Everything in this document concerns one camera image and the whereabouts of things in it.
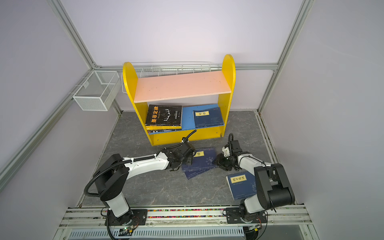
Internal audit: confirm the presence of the black book yellow title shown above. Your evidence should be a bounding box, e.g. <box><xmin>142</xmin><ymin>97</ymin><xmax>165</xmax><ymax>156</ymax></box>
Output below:
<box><xmin>145</xmin><ymin>105</ymin><xmax>183</xmax><ymax>127</ymax></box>

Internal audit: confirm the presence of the white wire rack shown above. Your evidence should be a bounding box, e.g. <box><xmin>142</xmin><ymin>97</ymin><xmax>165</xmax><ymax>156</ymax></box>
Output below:
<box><xmin>132</xmin><ymin>62</ymin><xmax>213</xmax><ymax>78</ymax></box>

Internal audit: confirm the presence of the navy book large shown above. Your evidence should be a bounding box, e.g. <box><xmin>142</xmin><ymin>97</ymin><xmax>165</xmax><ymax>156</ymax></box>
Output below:
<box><xmin>194</xmin><ymin>107</ymin><xmax>224</xmax><ymax>128</ymax></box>

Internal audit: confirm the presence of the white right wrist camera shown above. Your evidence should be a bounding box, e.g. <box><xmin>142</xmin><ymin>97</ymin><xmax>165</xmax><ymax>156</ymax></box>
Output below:
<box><xmin>222</xmin><ymin>147</ymin><xmax>231</xmax><ymax>158</ymax></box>

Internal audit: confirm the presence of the yellow cartoon book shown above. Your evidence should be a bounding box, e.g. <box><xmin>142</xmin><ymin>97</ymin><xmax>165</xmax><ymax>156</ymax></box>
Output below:
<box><xmin>146</xmin><ymin>126</ymin><xmax>182</xmax><ymax>131</ymax></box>

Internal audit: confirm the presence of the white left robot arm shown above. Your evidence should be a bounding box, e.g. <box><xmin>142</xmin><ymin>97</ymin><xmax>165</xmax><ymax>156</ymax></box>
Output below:
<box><xmin>84</xmin><ymin>140</ymin><xmax>196</xmax><ymax>218</ymax></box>

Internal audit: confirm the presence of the white vented cable duct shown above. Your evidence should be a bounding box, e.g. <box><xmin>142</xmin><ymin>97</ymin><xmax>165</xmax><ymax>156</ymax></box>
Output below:
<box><xmin>67</xmin><ymin>226</ymin><xmax>245</xmax><ymax>240</ymax></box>

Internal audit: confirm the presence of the yellow pink blue bookshelf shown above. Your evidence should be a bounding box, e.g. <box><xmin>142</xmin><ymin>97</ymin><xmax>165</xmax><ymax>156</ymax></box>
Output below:
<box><xmin>122</xmin><ymin>55</ymin><xmax>236</xmax><ymax>146</ymax></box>

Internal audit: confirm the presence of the white mesh basket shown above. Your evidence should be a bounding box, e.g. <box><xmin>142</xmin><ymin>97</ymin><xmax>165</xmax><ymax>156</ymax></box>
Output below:
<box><xmin>73</xmin><ymin>71</ymin><xmax>121</xmax><ymax>112</ymax></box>

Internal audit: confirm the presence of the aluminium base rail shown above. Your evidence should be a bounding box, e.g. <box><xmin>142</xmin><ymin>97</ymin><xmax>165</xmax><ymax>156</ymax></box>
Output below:
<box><xmin>59</xmin><ymin>205</ymin><xmax>313</xmax><ymax>229</ymax></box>

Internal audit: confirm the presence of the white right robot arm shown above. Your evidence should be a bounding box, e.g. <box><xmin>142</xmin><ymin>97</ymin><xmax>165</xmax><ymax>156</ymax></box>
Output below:
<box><xmin>214</xmin><ymin>138</ymin><xmax>296</xmax><ymax>222</ymax></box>

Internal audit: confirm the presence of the purple old man book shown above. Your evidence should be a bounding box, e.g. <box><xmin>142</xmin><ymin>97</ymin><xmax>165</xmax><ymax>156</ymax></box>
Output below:
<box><xmin>148</xmin><ymin>129</ymin><xmax>181</xmax><ymax>135</ymax></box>

